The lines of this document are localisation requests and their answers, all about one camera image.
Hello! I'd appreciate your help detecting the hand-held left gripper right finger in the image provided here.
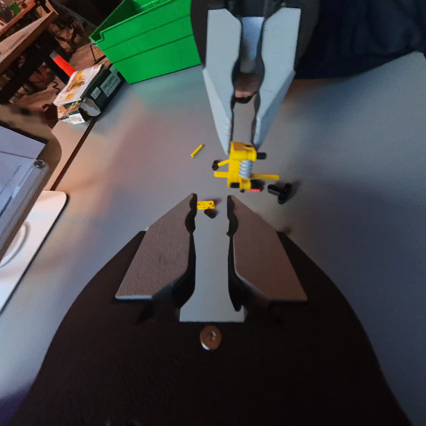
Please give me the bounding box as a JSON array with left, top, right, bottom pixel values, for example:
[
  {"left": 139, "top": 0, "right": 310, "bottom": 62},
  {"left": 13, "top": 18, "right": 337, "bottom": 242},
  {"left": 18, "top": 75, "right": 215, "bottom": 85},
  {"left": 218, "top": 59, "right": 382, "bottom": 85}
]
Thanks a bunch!
[{"left": 226, "top": 195, "right": 308, "bottom": 312}]

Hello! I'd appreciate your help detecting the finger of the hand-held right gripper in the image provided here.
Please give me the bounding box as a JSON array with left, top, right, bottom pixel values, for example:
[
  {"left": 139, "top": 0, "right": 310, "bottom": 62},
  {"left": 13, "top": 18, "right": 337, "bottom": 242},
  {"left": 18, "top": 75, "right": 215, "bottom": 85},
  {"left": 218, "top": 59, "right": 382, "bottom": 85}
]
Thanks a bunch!
[
  {"left": 254, "top": 7, "right": 302, "bottom": 148},
  {"left": 202, "top": 8, "right": 242, "bottom": 156}
]

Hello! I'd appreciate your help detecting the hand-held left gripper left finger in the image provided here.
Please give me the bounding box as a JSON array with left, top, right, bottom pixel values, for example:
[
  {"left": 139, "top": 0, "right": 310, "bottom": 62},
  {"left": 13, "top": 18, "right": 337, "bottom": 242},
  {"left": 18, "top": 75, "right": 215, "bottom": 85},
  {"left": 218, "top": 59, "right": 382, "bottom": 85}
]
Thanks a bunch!
[{"left": 115, "top": 192, "right": 197, "bottom": 308}]

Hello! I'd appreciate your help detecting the yellow lego spring assembly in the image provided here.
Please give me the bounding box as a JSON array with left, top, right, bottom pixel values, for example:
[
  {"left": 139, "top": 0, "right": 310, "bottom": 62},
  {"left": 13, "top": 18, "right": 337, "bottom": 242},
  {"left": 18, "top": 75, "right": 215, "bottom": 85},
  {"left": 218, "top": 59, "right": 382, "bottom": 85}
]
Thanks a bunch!
[{"left": 212, "top": 141, "right": 280, "bottom": 193}]

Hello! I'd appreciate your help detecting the person's right forearm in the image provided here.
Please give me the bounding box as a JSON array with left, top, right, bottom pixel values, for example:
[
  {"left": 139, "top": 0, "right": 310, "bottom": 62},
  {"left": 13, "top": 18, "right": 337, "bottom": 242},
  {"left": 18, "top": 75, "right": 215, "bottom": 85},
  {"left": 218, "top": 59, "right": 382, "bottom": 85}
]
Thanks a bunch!
[{"left": 294, "top": 0, "right": 426, "bottom": 80}]

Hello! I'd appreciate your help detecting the black T-shaped lego piece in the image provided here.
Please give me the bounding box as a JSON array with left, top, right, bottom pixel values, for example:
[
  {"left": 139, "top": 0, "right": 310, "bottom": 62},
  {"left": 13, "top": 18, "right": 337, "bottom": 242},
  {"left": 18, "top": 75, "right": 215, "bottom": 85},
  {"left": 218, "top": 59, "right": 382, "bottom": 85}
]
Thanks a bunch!
[{"left": 267, "top": 182, "right": 293, "bottom": 204}]

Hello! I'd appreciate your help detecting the opened black lego box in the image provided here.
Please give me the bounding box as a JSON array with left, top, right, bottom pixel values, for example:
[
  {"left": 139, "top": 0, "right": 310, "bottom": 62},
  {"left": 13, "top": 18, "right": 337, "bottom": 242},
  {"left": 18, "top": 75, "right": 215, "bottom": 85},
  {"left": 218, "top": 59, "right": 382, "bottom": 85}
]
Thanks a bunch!
[{"left": 53, "top": 65, "right": 125, "bottom": 124}]

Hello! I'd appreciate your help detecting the lego instruction booklet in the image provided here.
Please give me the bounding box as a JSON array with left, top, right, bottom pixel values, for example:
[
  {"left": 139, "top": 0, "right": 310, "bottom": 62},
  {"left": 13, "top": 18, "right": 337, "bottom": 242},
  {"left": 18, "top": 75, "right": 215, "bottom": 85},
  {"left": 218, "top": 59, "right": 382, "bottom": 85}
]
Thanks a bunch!
[{"left": 53, "top": 63, "right": 105, "bottom": 107}]

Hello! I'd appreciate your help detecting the person's right hand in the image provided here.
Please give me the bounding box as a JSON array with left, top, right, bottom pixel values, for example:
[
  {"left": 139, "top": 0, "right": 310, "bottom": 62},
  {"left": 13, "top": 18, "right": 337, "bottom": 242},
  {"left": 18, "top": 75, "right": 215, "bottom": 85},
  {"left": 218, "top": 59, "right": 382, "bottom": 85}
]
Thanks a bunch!
[{"left": 234, "top": 73, "right": 260, "bottom": 98}]

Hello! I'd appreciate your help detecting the green plastic bin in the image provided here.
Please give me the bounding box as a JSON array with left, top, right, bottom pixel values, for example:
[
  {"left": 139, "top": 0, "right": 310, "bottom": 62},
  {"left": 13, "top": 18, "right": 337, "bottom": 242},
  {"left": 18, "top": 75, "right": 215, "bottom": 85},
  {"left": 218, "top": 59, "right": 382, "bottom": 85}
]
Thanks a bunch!
[{"left": 89, "top": 0, "right": 202, "bottom": 84}]

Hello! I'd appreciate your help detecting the wooden instruction sign stand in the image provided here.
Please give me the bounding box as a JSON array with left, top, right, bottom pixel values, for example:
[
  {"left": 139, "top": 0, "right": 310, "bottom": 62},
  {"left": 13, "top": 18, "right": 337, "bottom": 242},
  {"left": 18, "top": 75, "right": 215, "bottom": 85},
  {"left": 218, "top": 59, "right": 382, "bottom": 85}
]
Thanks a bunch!
[{"left": 0, "top": 103, "right": 67, "bottom": 313}]

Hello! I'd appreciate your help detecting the orange traffic cone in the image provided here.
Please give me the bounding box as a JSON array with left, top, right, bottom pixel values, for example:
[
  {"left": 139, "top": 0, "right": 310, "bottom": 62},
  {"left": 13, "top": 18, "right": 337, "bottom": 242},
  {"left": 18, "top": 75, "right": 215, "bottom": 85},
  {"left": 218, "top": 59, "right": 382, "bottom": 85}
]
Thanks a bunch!
[{"left": 50, "top": 51, "right": 77, "bottom": 77}]

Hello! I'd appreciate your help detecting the printed instruction sheet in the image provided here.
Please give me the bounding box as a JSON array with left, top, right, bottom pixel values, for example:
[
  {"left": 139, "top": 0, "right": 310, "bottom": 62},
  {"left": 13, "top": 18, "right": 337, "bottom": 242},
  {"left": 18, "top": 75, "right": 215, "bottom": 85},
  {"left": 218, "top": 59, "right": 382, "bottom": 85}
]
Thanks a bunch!
[{"left": 0, "top": 126, "right": 47, "bottom": 233}]

